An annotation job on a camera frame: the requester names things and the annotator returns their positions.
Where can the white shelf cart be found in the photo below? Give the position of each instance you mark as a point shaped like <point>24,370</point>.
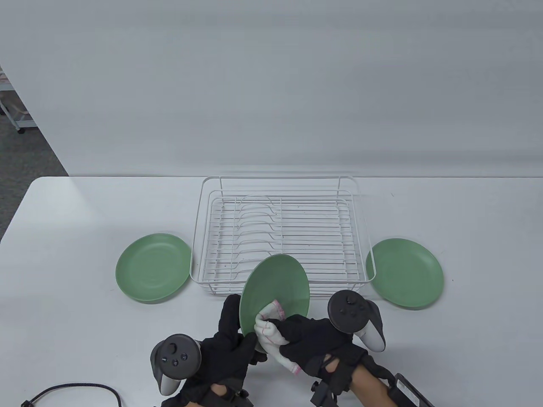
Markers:
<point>25,122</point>

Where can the person's right hand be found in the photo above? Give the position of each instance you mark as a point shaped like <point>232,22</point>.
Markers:
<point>318,343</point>

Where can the black and white controller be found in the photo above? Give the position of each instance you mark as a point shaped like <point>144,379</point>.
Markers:
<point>350,311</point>
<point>176,356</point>

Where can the person's right forearm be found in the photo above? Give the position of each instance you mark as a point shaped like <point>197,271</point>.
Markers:
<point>373,390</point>

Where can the black and white right controller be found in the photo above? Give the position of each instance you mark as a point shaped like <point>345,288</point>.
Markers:
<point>350,311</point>

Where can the green plate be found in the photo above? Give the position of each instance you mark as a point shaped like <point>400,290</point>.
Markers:
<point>275,284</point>
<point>152,269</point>
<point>407,273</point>

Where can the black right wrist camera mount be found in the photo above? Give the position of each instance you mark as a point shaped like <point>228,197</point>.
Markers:
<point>320,396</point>

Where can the person's left hand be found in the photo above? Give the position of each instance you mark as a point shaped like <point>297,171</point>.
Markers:
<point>225,352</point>

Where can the black box on right forearm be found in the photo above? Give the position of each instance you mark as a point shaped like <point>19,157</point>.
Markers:
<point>409,392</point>

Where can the black and white left controller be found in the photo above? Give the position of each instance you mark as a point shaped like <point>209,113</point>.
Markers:
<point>176,356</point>

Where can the white dish cloth pink edge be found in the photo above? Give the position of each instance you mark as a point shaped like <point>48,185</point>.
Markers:
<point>271,339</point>

